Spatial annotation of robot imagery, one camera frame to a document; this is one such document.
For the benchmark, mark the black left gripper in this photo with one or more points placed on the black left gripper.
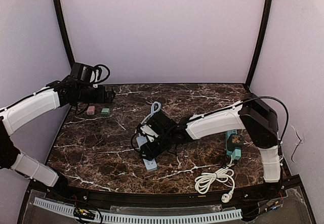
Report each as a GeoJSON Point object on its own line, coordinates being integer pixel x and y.
{"type": "Point", "coordinates": [106, 94]}

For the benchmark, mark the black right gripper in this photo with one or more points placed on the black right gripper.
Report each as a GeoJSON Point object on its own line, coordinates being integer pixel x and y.
{"type": "Point", "coordinates": [147, 147]}

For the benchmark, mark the green dual USB charger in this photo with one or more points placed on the green dual USB charger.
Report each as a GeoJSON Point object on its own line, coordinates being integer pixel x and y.
{"type": "Point", "coordinates": [105, 112]}

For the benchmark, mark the pink USB charger plug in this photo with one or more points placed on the pink USB charger plug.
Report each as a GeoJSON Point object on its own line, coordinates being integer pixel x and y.
{"type": "Point", "coordinates": [91, 110]}

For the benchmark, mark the teal power strip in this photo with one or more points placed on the teal power strip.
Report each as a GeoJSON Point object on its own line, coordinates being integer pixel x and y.
{"type": "Point", "coordinates": [236, 153]}

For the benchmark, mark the dark green decorated charger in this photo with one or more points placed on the dark green decorated charger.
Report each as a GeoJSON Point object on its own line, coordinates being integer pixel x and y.
{"type": "Point", "coordinates": [234, 141]}

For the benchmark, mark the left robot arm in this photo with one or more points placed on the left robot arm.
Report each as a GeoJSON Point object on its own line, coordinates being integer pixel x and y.
{"type": "Point", "coordinates": [54, 95]}

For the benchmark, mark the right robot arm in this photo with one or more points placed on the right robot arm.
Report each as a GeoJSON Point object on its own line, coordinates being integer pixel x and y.
{"type": "Point", "coordinates": [251, 114]}

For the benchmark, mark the small green circuit board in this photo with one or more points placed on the small green circuit board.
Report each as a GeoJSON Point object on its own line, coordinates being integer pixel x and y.
{"type": "Point", "coordinates": [83, 213]}

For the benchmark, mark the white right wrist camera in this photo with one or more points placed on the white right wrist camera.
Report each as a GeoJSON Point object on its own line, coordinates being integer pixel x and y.
{"type": "Point", "coordinates": [146, 131]}

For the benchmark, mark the white slotted cable duct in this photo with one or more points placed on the white slotted cable duct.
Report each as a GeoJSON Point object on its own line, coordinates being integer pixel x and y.
{"type": "Point", "coordinates": [43, 210]}

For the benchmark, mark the black frame post left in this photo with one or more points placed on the black frame post left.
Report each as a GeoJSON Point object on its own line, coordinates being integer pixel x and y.
{"type": "Point", "coordinates": [63, 32]}

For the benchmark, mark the black frame post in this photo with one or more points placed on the black frame post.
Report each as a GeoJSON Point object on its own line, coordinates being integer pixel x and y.
{"type": "Point", "coordinates": [63, 32]}
{"type": "Point", "coordinates": [259, 43]}

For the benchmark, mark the black frame post right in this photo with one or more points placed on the black frame post right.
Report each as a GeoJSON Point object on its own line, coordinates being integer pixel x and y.
{"type": "Point", "coordinates": [259, 43]}

